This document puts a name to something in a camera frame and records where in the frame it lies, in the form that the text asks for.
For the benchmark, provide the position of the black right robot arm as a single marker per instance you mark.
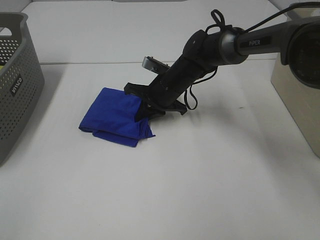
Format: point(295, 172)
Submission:
point(297, 42)

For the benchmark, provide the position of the blue towel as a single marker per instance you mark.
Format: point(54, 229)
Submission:
point(111, 117)

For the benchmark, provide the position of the beige plastic bin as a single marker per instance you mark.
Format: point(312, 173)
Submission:
point(301, 101)

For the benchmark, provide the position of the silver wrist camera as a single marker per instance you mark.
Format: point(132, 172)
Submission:
point(153, 65)

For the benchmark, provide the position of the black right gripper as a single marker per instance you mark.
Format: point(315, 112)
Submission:
point(148, 108)

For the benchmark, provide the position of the grey perforated plastic basket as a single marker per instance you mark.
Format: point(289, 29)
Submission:
point(21, 80)

